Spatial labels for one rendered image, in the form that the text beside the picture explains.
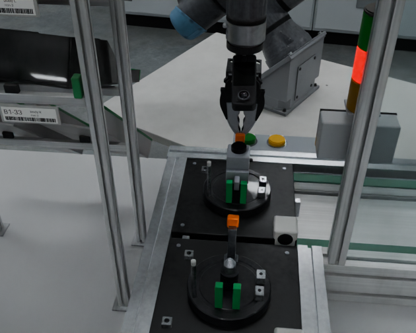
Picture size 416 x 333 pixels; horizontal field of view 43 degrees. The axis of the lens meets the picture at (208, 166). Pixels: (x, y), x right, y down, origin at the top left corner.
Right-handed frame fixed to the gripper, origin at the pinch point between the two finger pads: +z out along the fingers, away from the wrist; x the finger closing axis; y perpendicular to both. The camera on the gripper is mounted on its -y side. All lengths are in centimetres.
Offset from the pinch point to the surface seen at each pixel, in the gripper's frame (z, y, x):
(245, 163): -1.1, -11.8, -1.4
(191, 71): 20, 67, 19
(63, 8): 107, 345, 168
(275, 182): 9.1, -4.1, -7.9
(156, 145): 106, 144, 50
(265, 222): 9.1, -16.9, -5.9
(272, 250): 9.1, -24.2, -7.2
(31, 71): -26.0, -25.5, 30.5
